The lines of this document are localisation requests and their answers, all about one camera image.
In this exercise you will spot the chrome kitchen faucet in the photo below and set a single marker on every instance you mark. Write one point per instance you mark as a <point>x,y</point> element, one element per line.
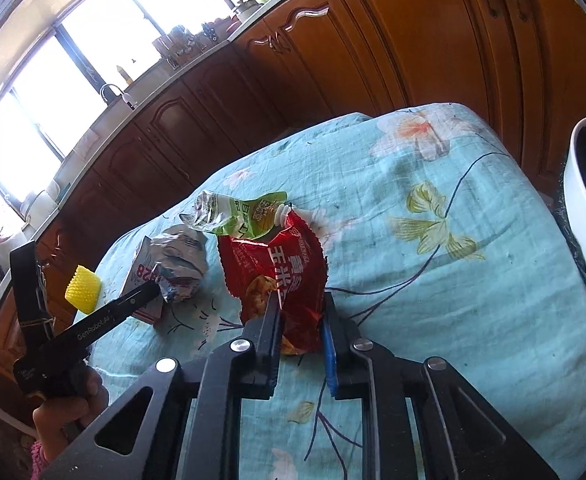
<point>132,105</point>

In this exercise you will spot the grey kitchen countertop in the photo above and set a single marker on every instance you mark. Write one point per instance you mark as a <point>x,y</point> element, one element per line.
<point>193,62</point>

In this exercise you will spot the utensil rack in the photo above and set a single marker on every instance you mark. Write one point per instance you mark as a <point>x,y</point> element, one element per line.
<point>178,42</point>

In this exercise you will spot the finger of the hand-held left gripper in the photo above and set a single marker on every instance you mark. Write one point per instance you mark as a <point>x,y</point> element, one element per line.
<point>27,285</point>
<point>113,317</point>

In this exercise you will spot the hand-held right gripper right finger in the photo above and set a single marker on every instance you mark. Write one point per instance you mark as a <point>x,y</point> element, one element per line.
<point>329,360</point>

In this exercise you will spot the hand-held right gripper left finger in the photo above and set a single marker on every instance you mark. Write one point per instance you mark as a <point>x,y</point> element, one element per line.
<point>268,340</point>

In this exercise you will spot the teal floral tablecloth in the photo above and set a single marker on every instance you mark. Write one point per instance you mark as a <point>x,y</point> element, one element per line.
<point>423,285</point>

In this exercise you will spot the yellow bottle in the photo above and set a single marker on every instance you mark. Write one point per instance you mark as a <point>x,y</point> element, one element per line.
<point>124,76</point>

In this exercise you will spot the green drink pouch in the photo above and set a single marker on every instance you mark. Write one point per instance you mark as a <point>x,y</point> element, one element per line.
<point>253,212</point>

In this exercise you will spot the kitchen window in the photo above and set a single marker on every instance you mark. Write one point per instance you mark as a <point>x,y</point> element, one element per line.
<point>48,95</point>

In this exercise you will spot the person's left hand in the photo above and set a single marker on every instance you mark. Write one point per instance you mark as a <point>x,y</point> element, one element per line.
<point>68,420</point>

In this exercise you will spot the red and white carton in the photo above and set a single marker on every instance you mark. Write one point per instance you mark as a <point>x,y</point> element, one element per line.
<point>140,272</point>

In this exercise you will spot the wooden base cabinets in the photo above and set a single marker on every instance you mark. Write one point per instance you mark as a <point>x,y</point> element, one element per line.
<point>423,35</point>

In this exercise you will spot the red snack bag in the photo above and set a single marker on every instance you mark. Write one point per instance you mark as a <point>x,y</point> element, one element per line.
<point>273,270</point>

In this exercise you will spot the yellow foam fruit net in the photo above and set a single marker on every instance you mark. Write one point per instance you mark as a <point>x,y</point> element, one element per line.
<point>83,287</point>

